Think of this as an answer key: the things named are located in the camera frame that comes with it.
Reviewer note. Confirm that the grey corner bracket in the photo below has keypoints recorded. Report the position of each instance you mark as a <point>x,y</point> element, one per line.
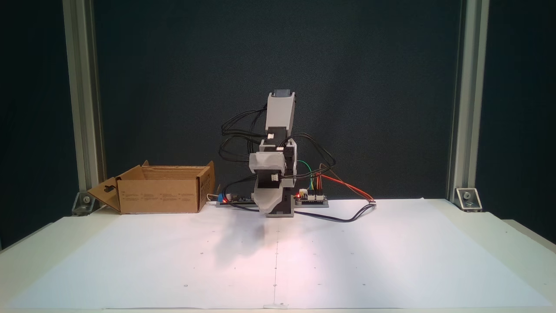
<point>87,203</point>
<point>468,200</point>

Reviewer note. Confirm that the grey wedge gripper finger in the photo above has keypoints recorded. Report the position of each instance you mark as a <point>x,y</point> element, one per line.
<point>267,201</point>

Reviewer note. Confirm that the motor driver circuit board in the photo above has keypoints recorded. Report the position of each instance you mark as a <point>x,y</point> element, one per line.
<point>312,199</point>

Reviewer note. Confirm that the blue power circuit board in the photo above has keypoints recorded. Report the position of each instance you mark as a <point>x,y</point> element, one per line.
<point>239,200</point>

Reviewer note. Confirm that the clear tape piece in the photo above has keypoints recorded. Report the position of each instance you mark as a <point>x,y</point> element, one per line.
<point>278,305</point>

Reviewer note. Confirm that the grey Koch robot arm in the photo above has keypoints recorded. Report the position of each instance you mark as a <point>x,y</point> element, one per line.
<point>280,111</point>

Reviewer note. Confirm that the white paper sheet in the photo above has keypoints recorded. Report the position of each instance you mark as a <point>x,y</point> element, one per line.
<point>173,269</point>

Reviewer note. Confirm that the brown cardboard box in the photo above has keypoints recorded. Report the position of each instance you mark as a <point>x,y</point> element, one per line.
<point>160,198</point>

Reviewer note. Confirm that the aluminium frame post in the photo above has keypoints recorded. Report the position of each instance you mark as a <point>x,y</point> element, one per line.
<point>468,108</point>
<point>84,108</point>

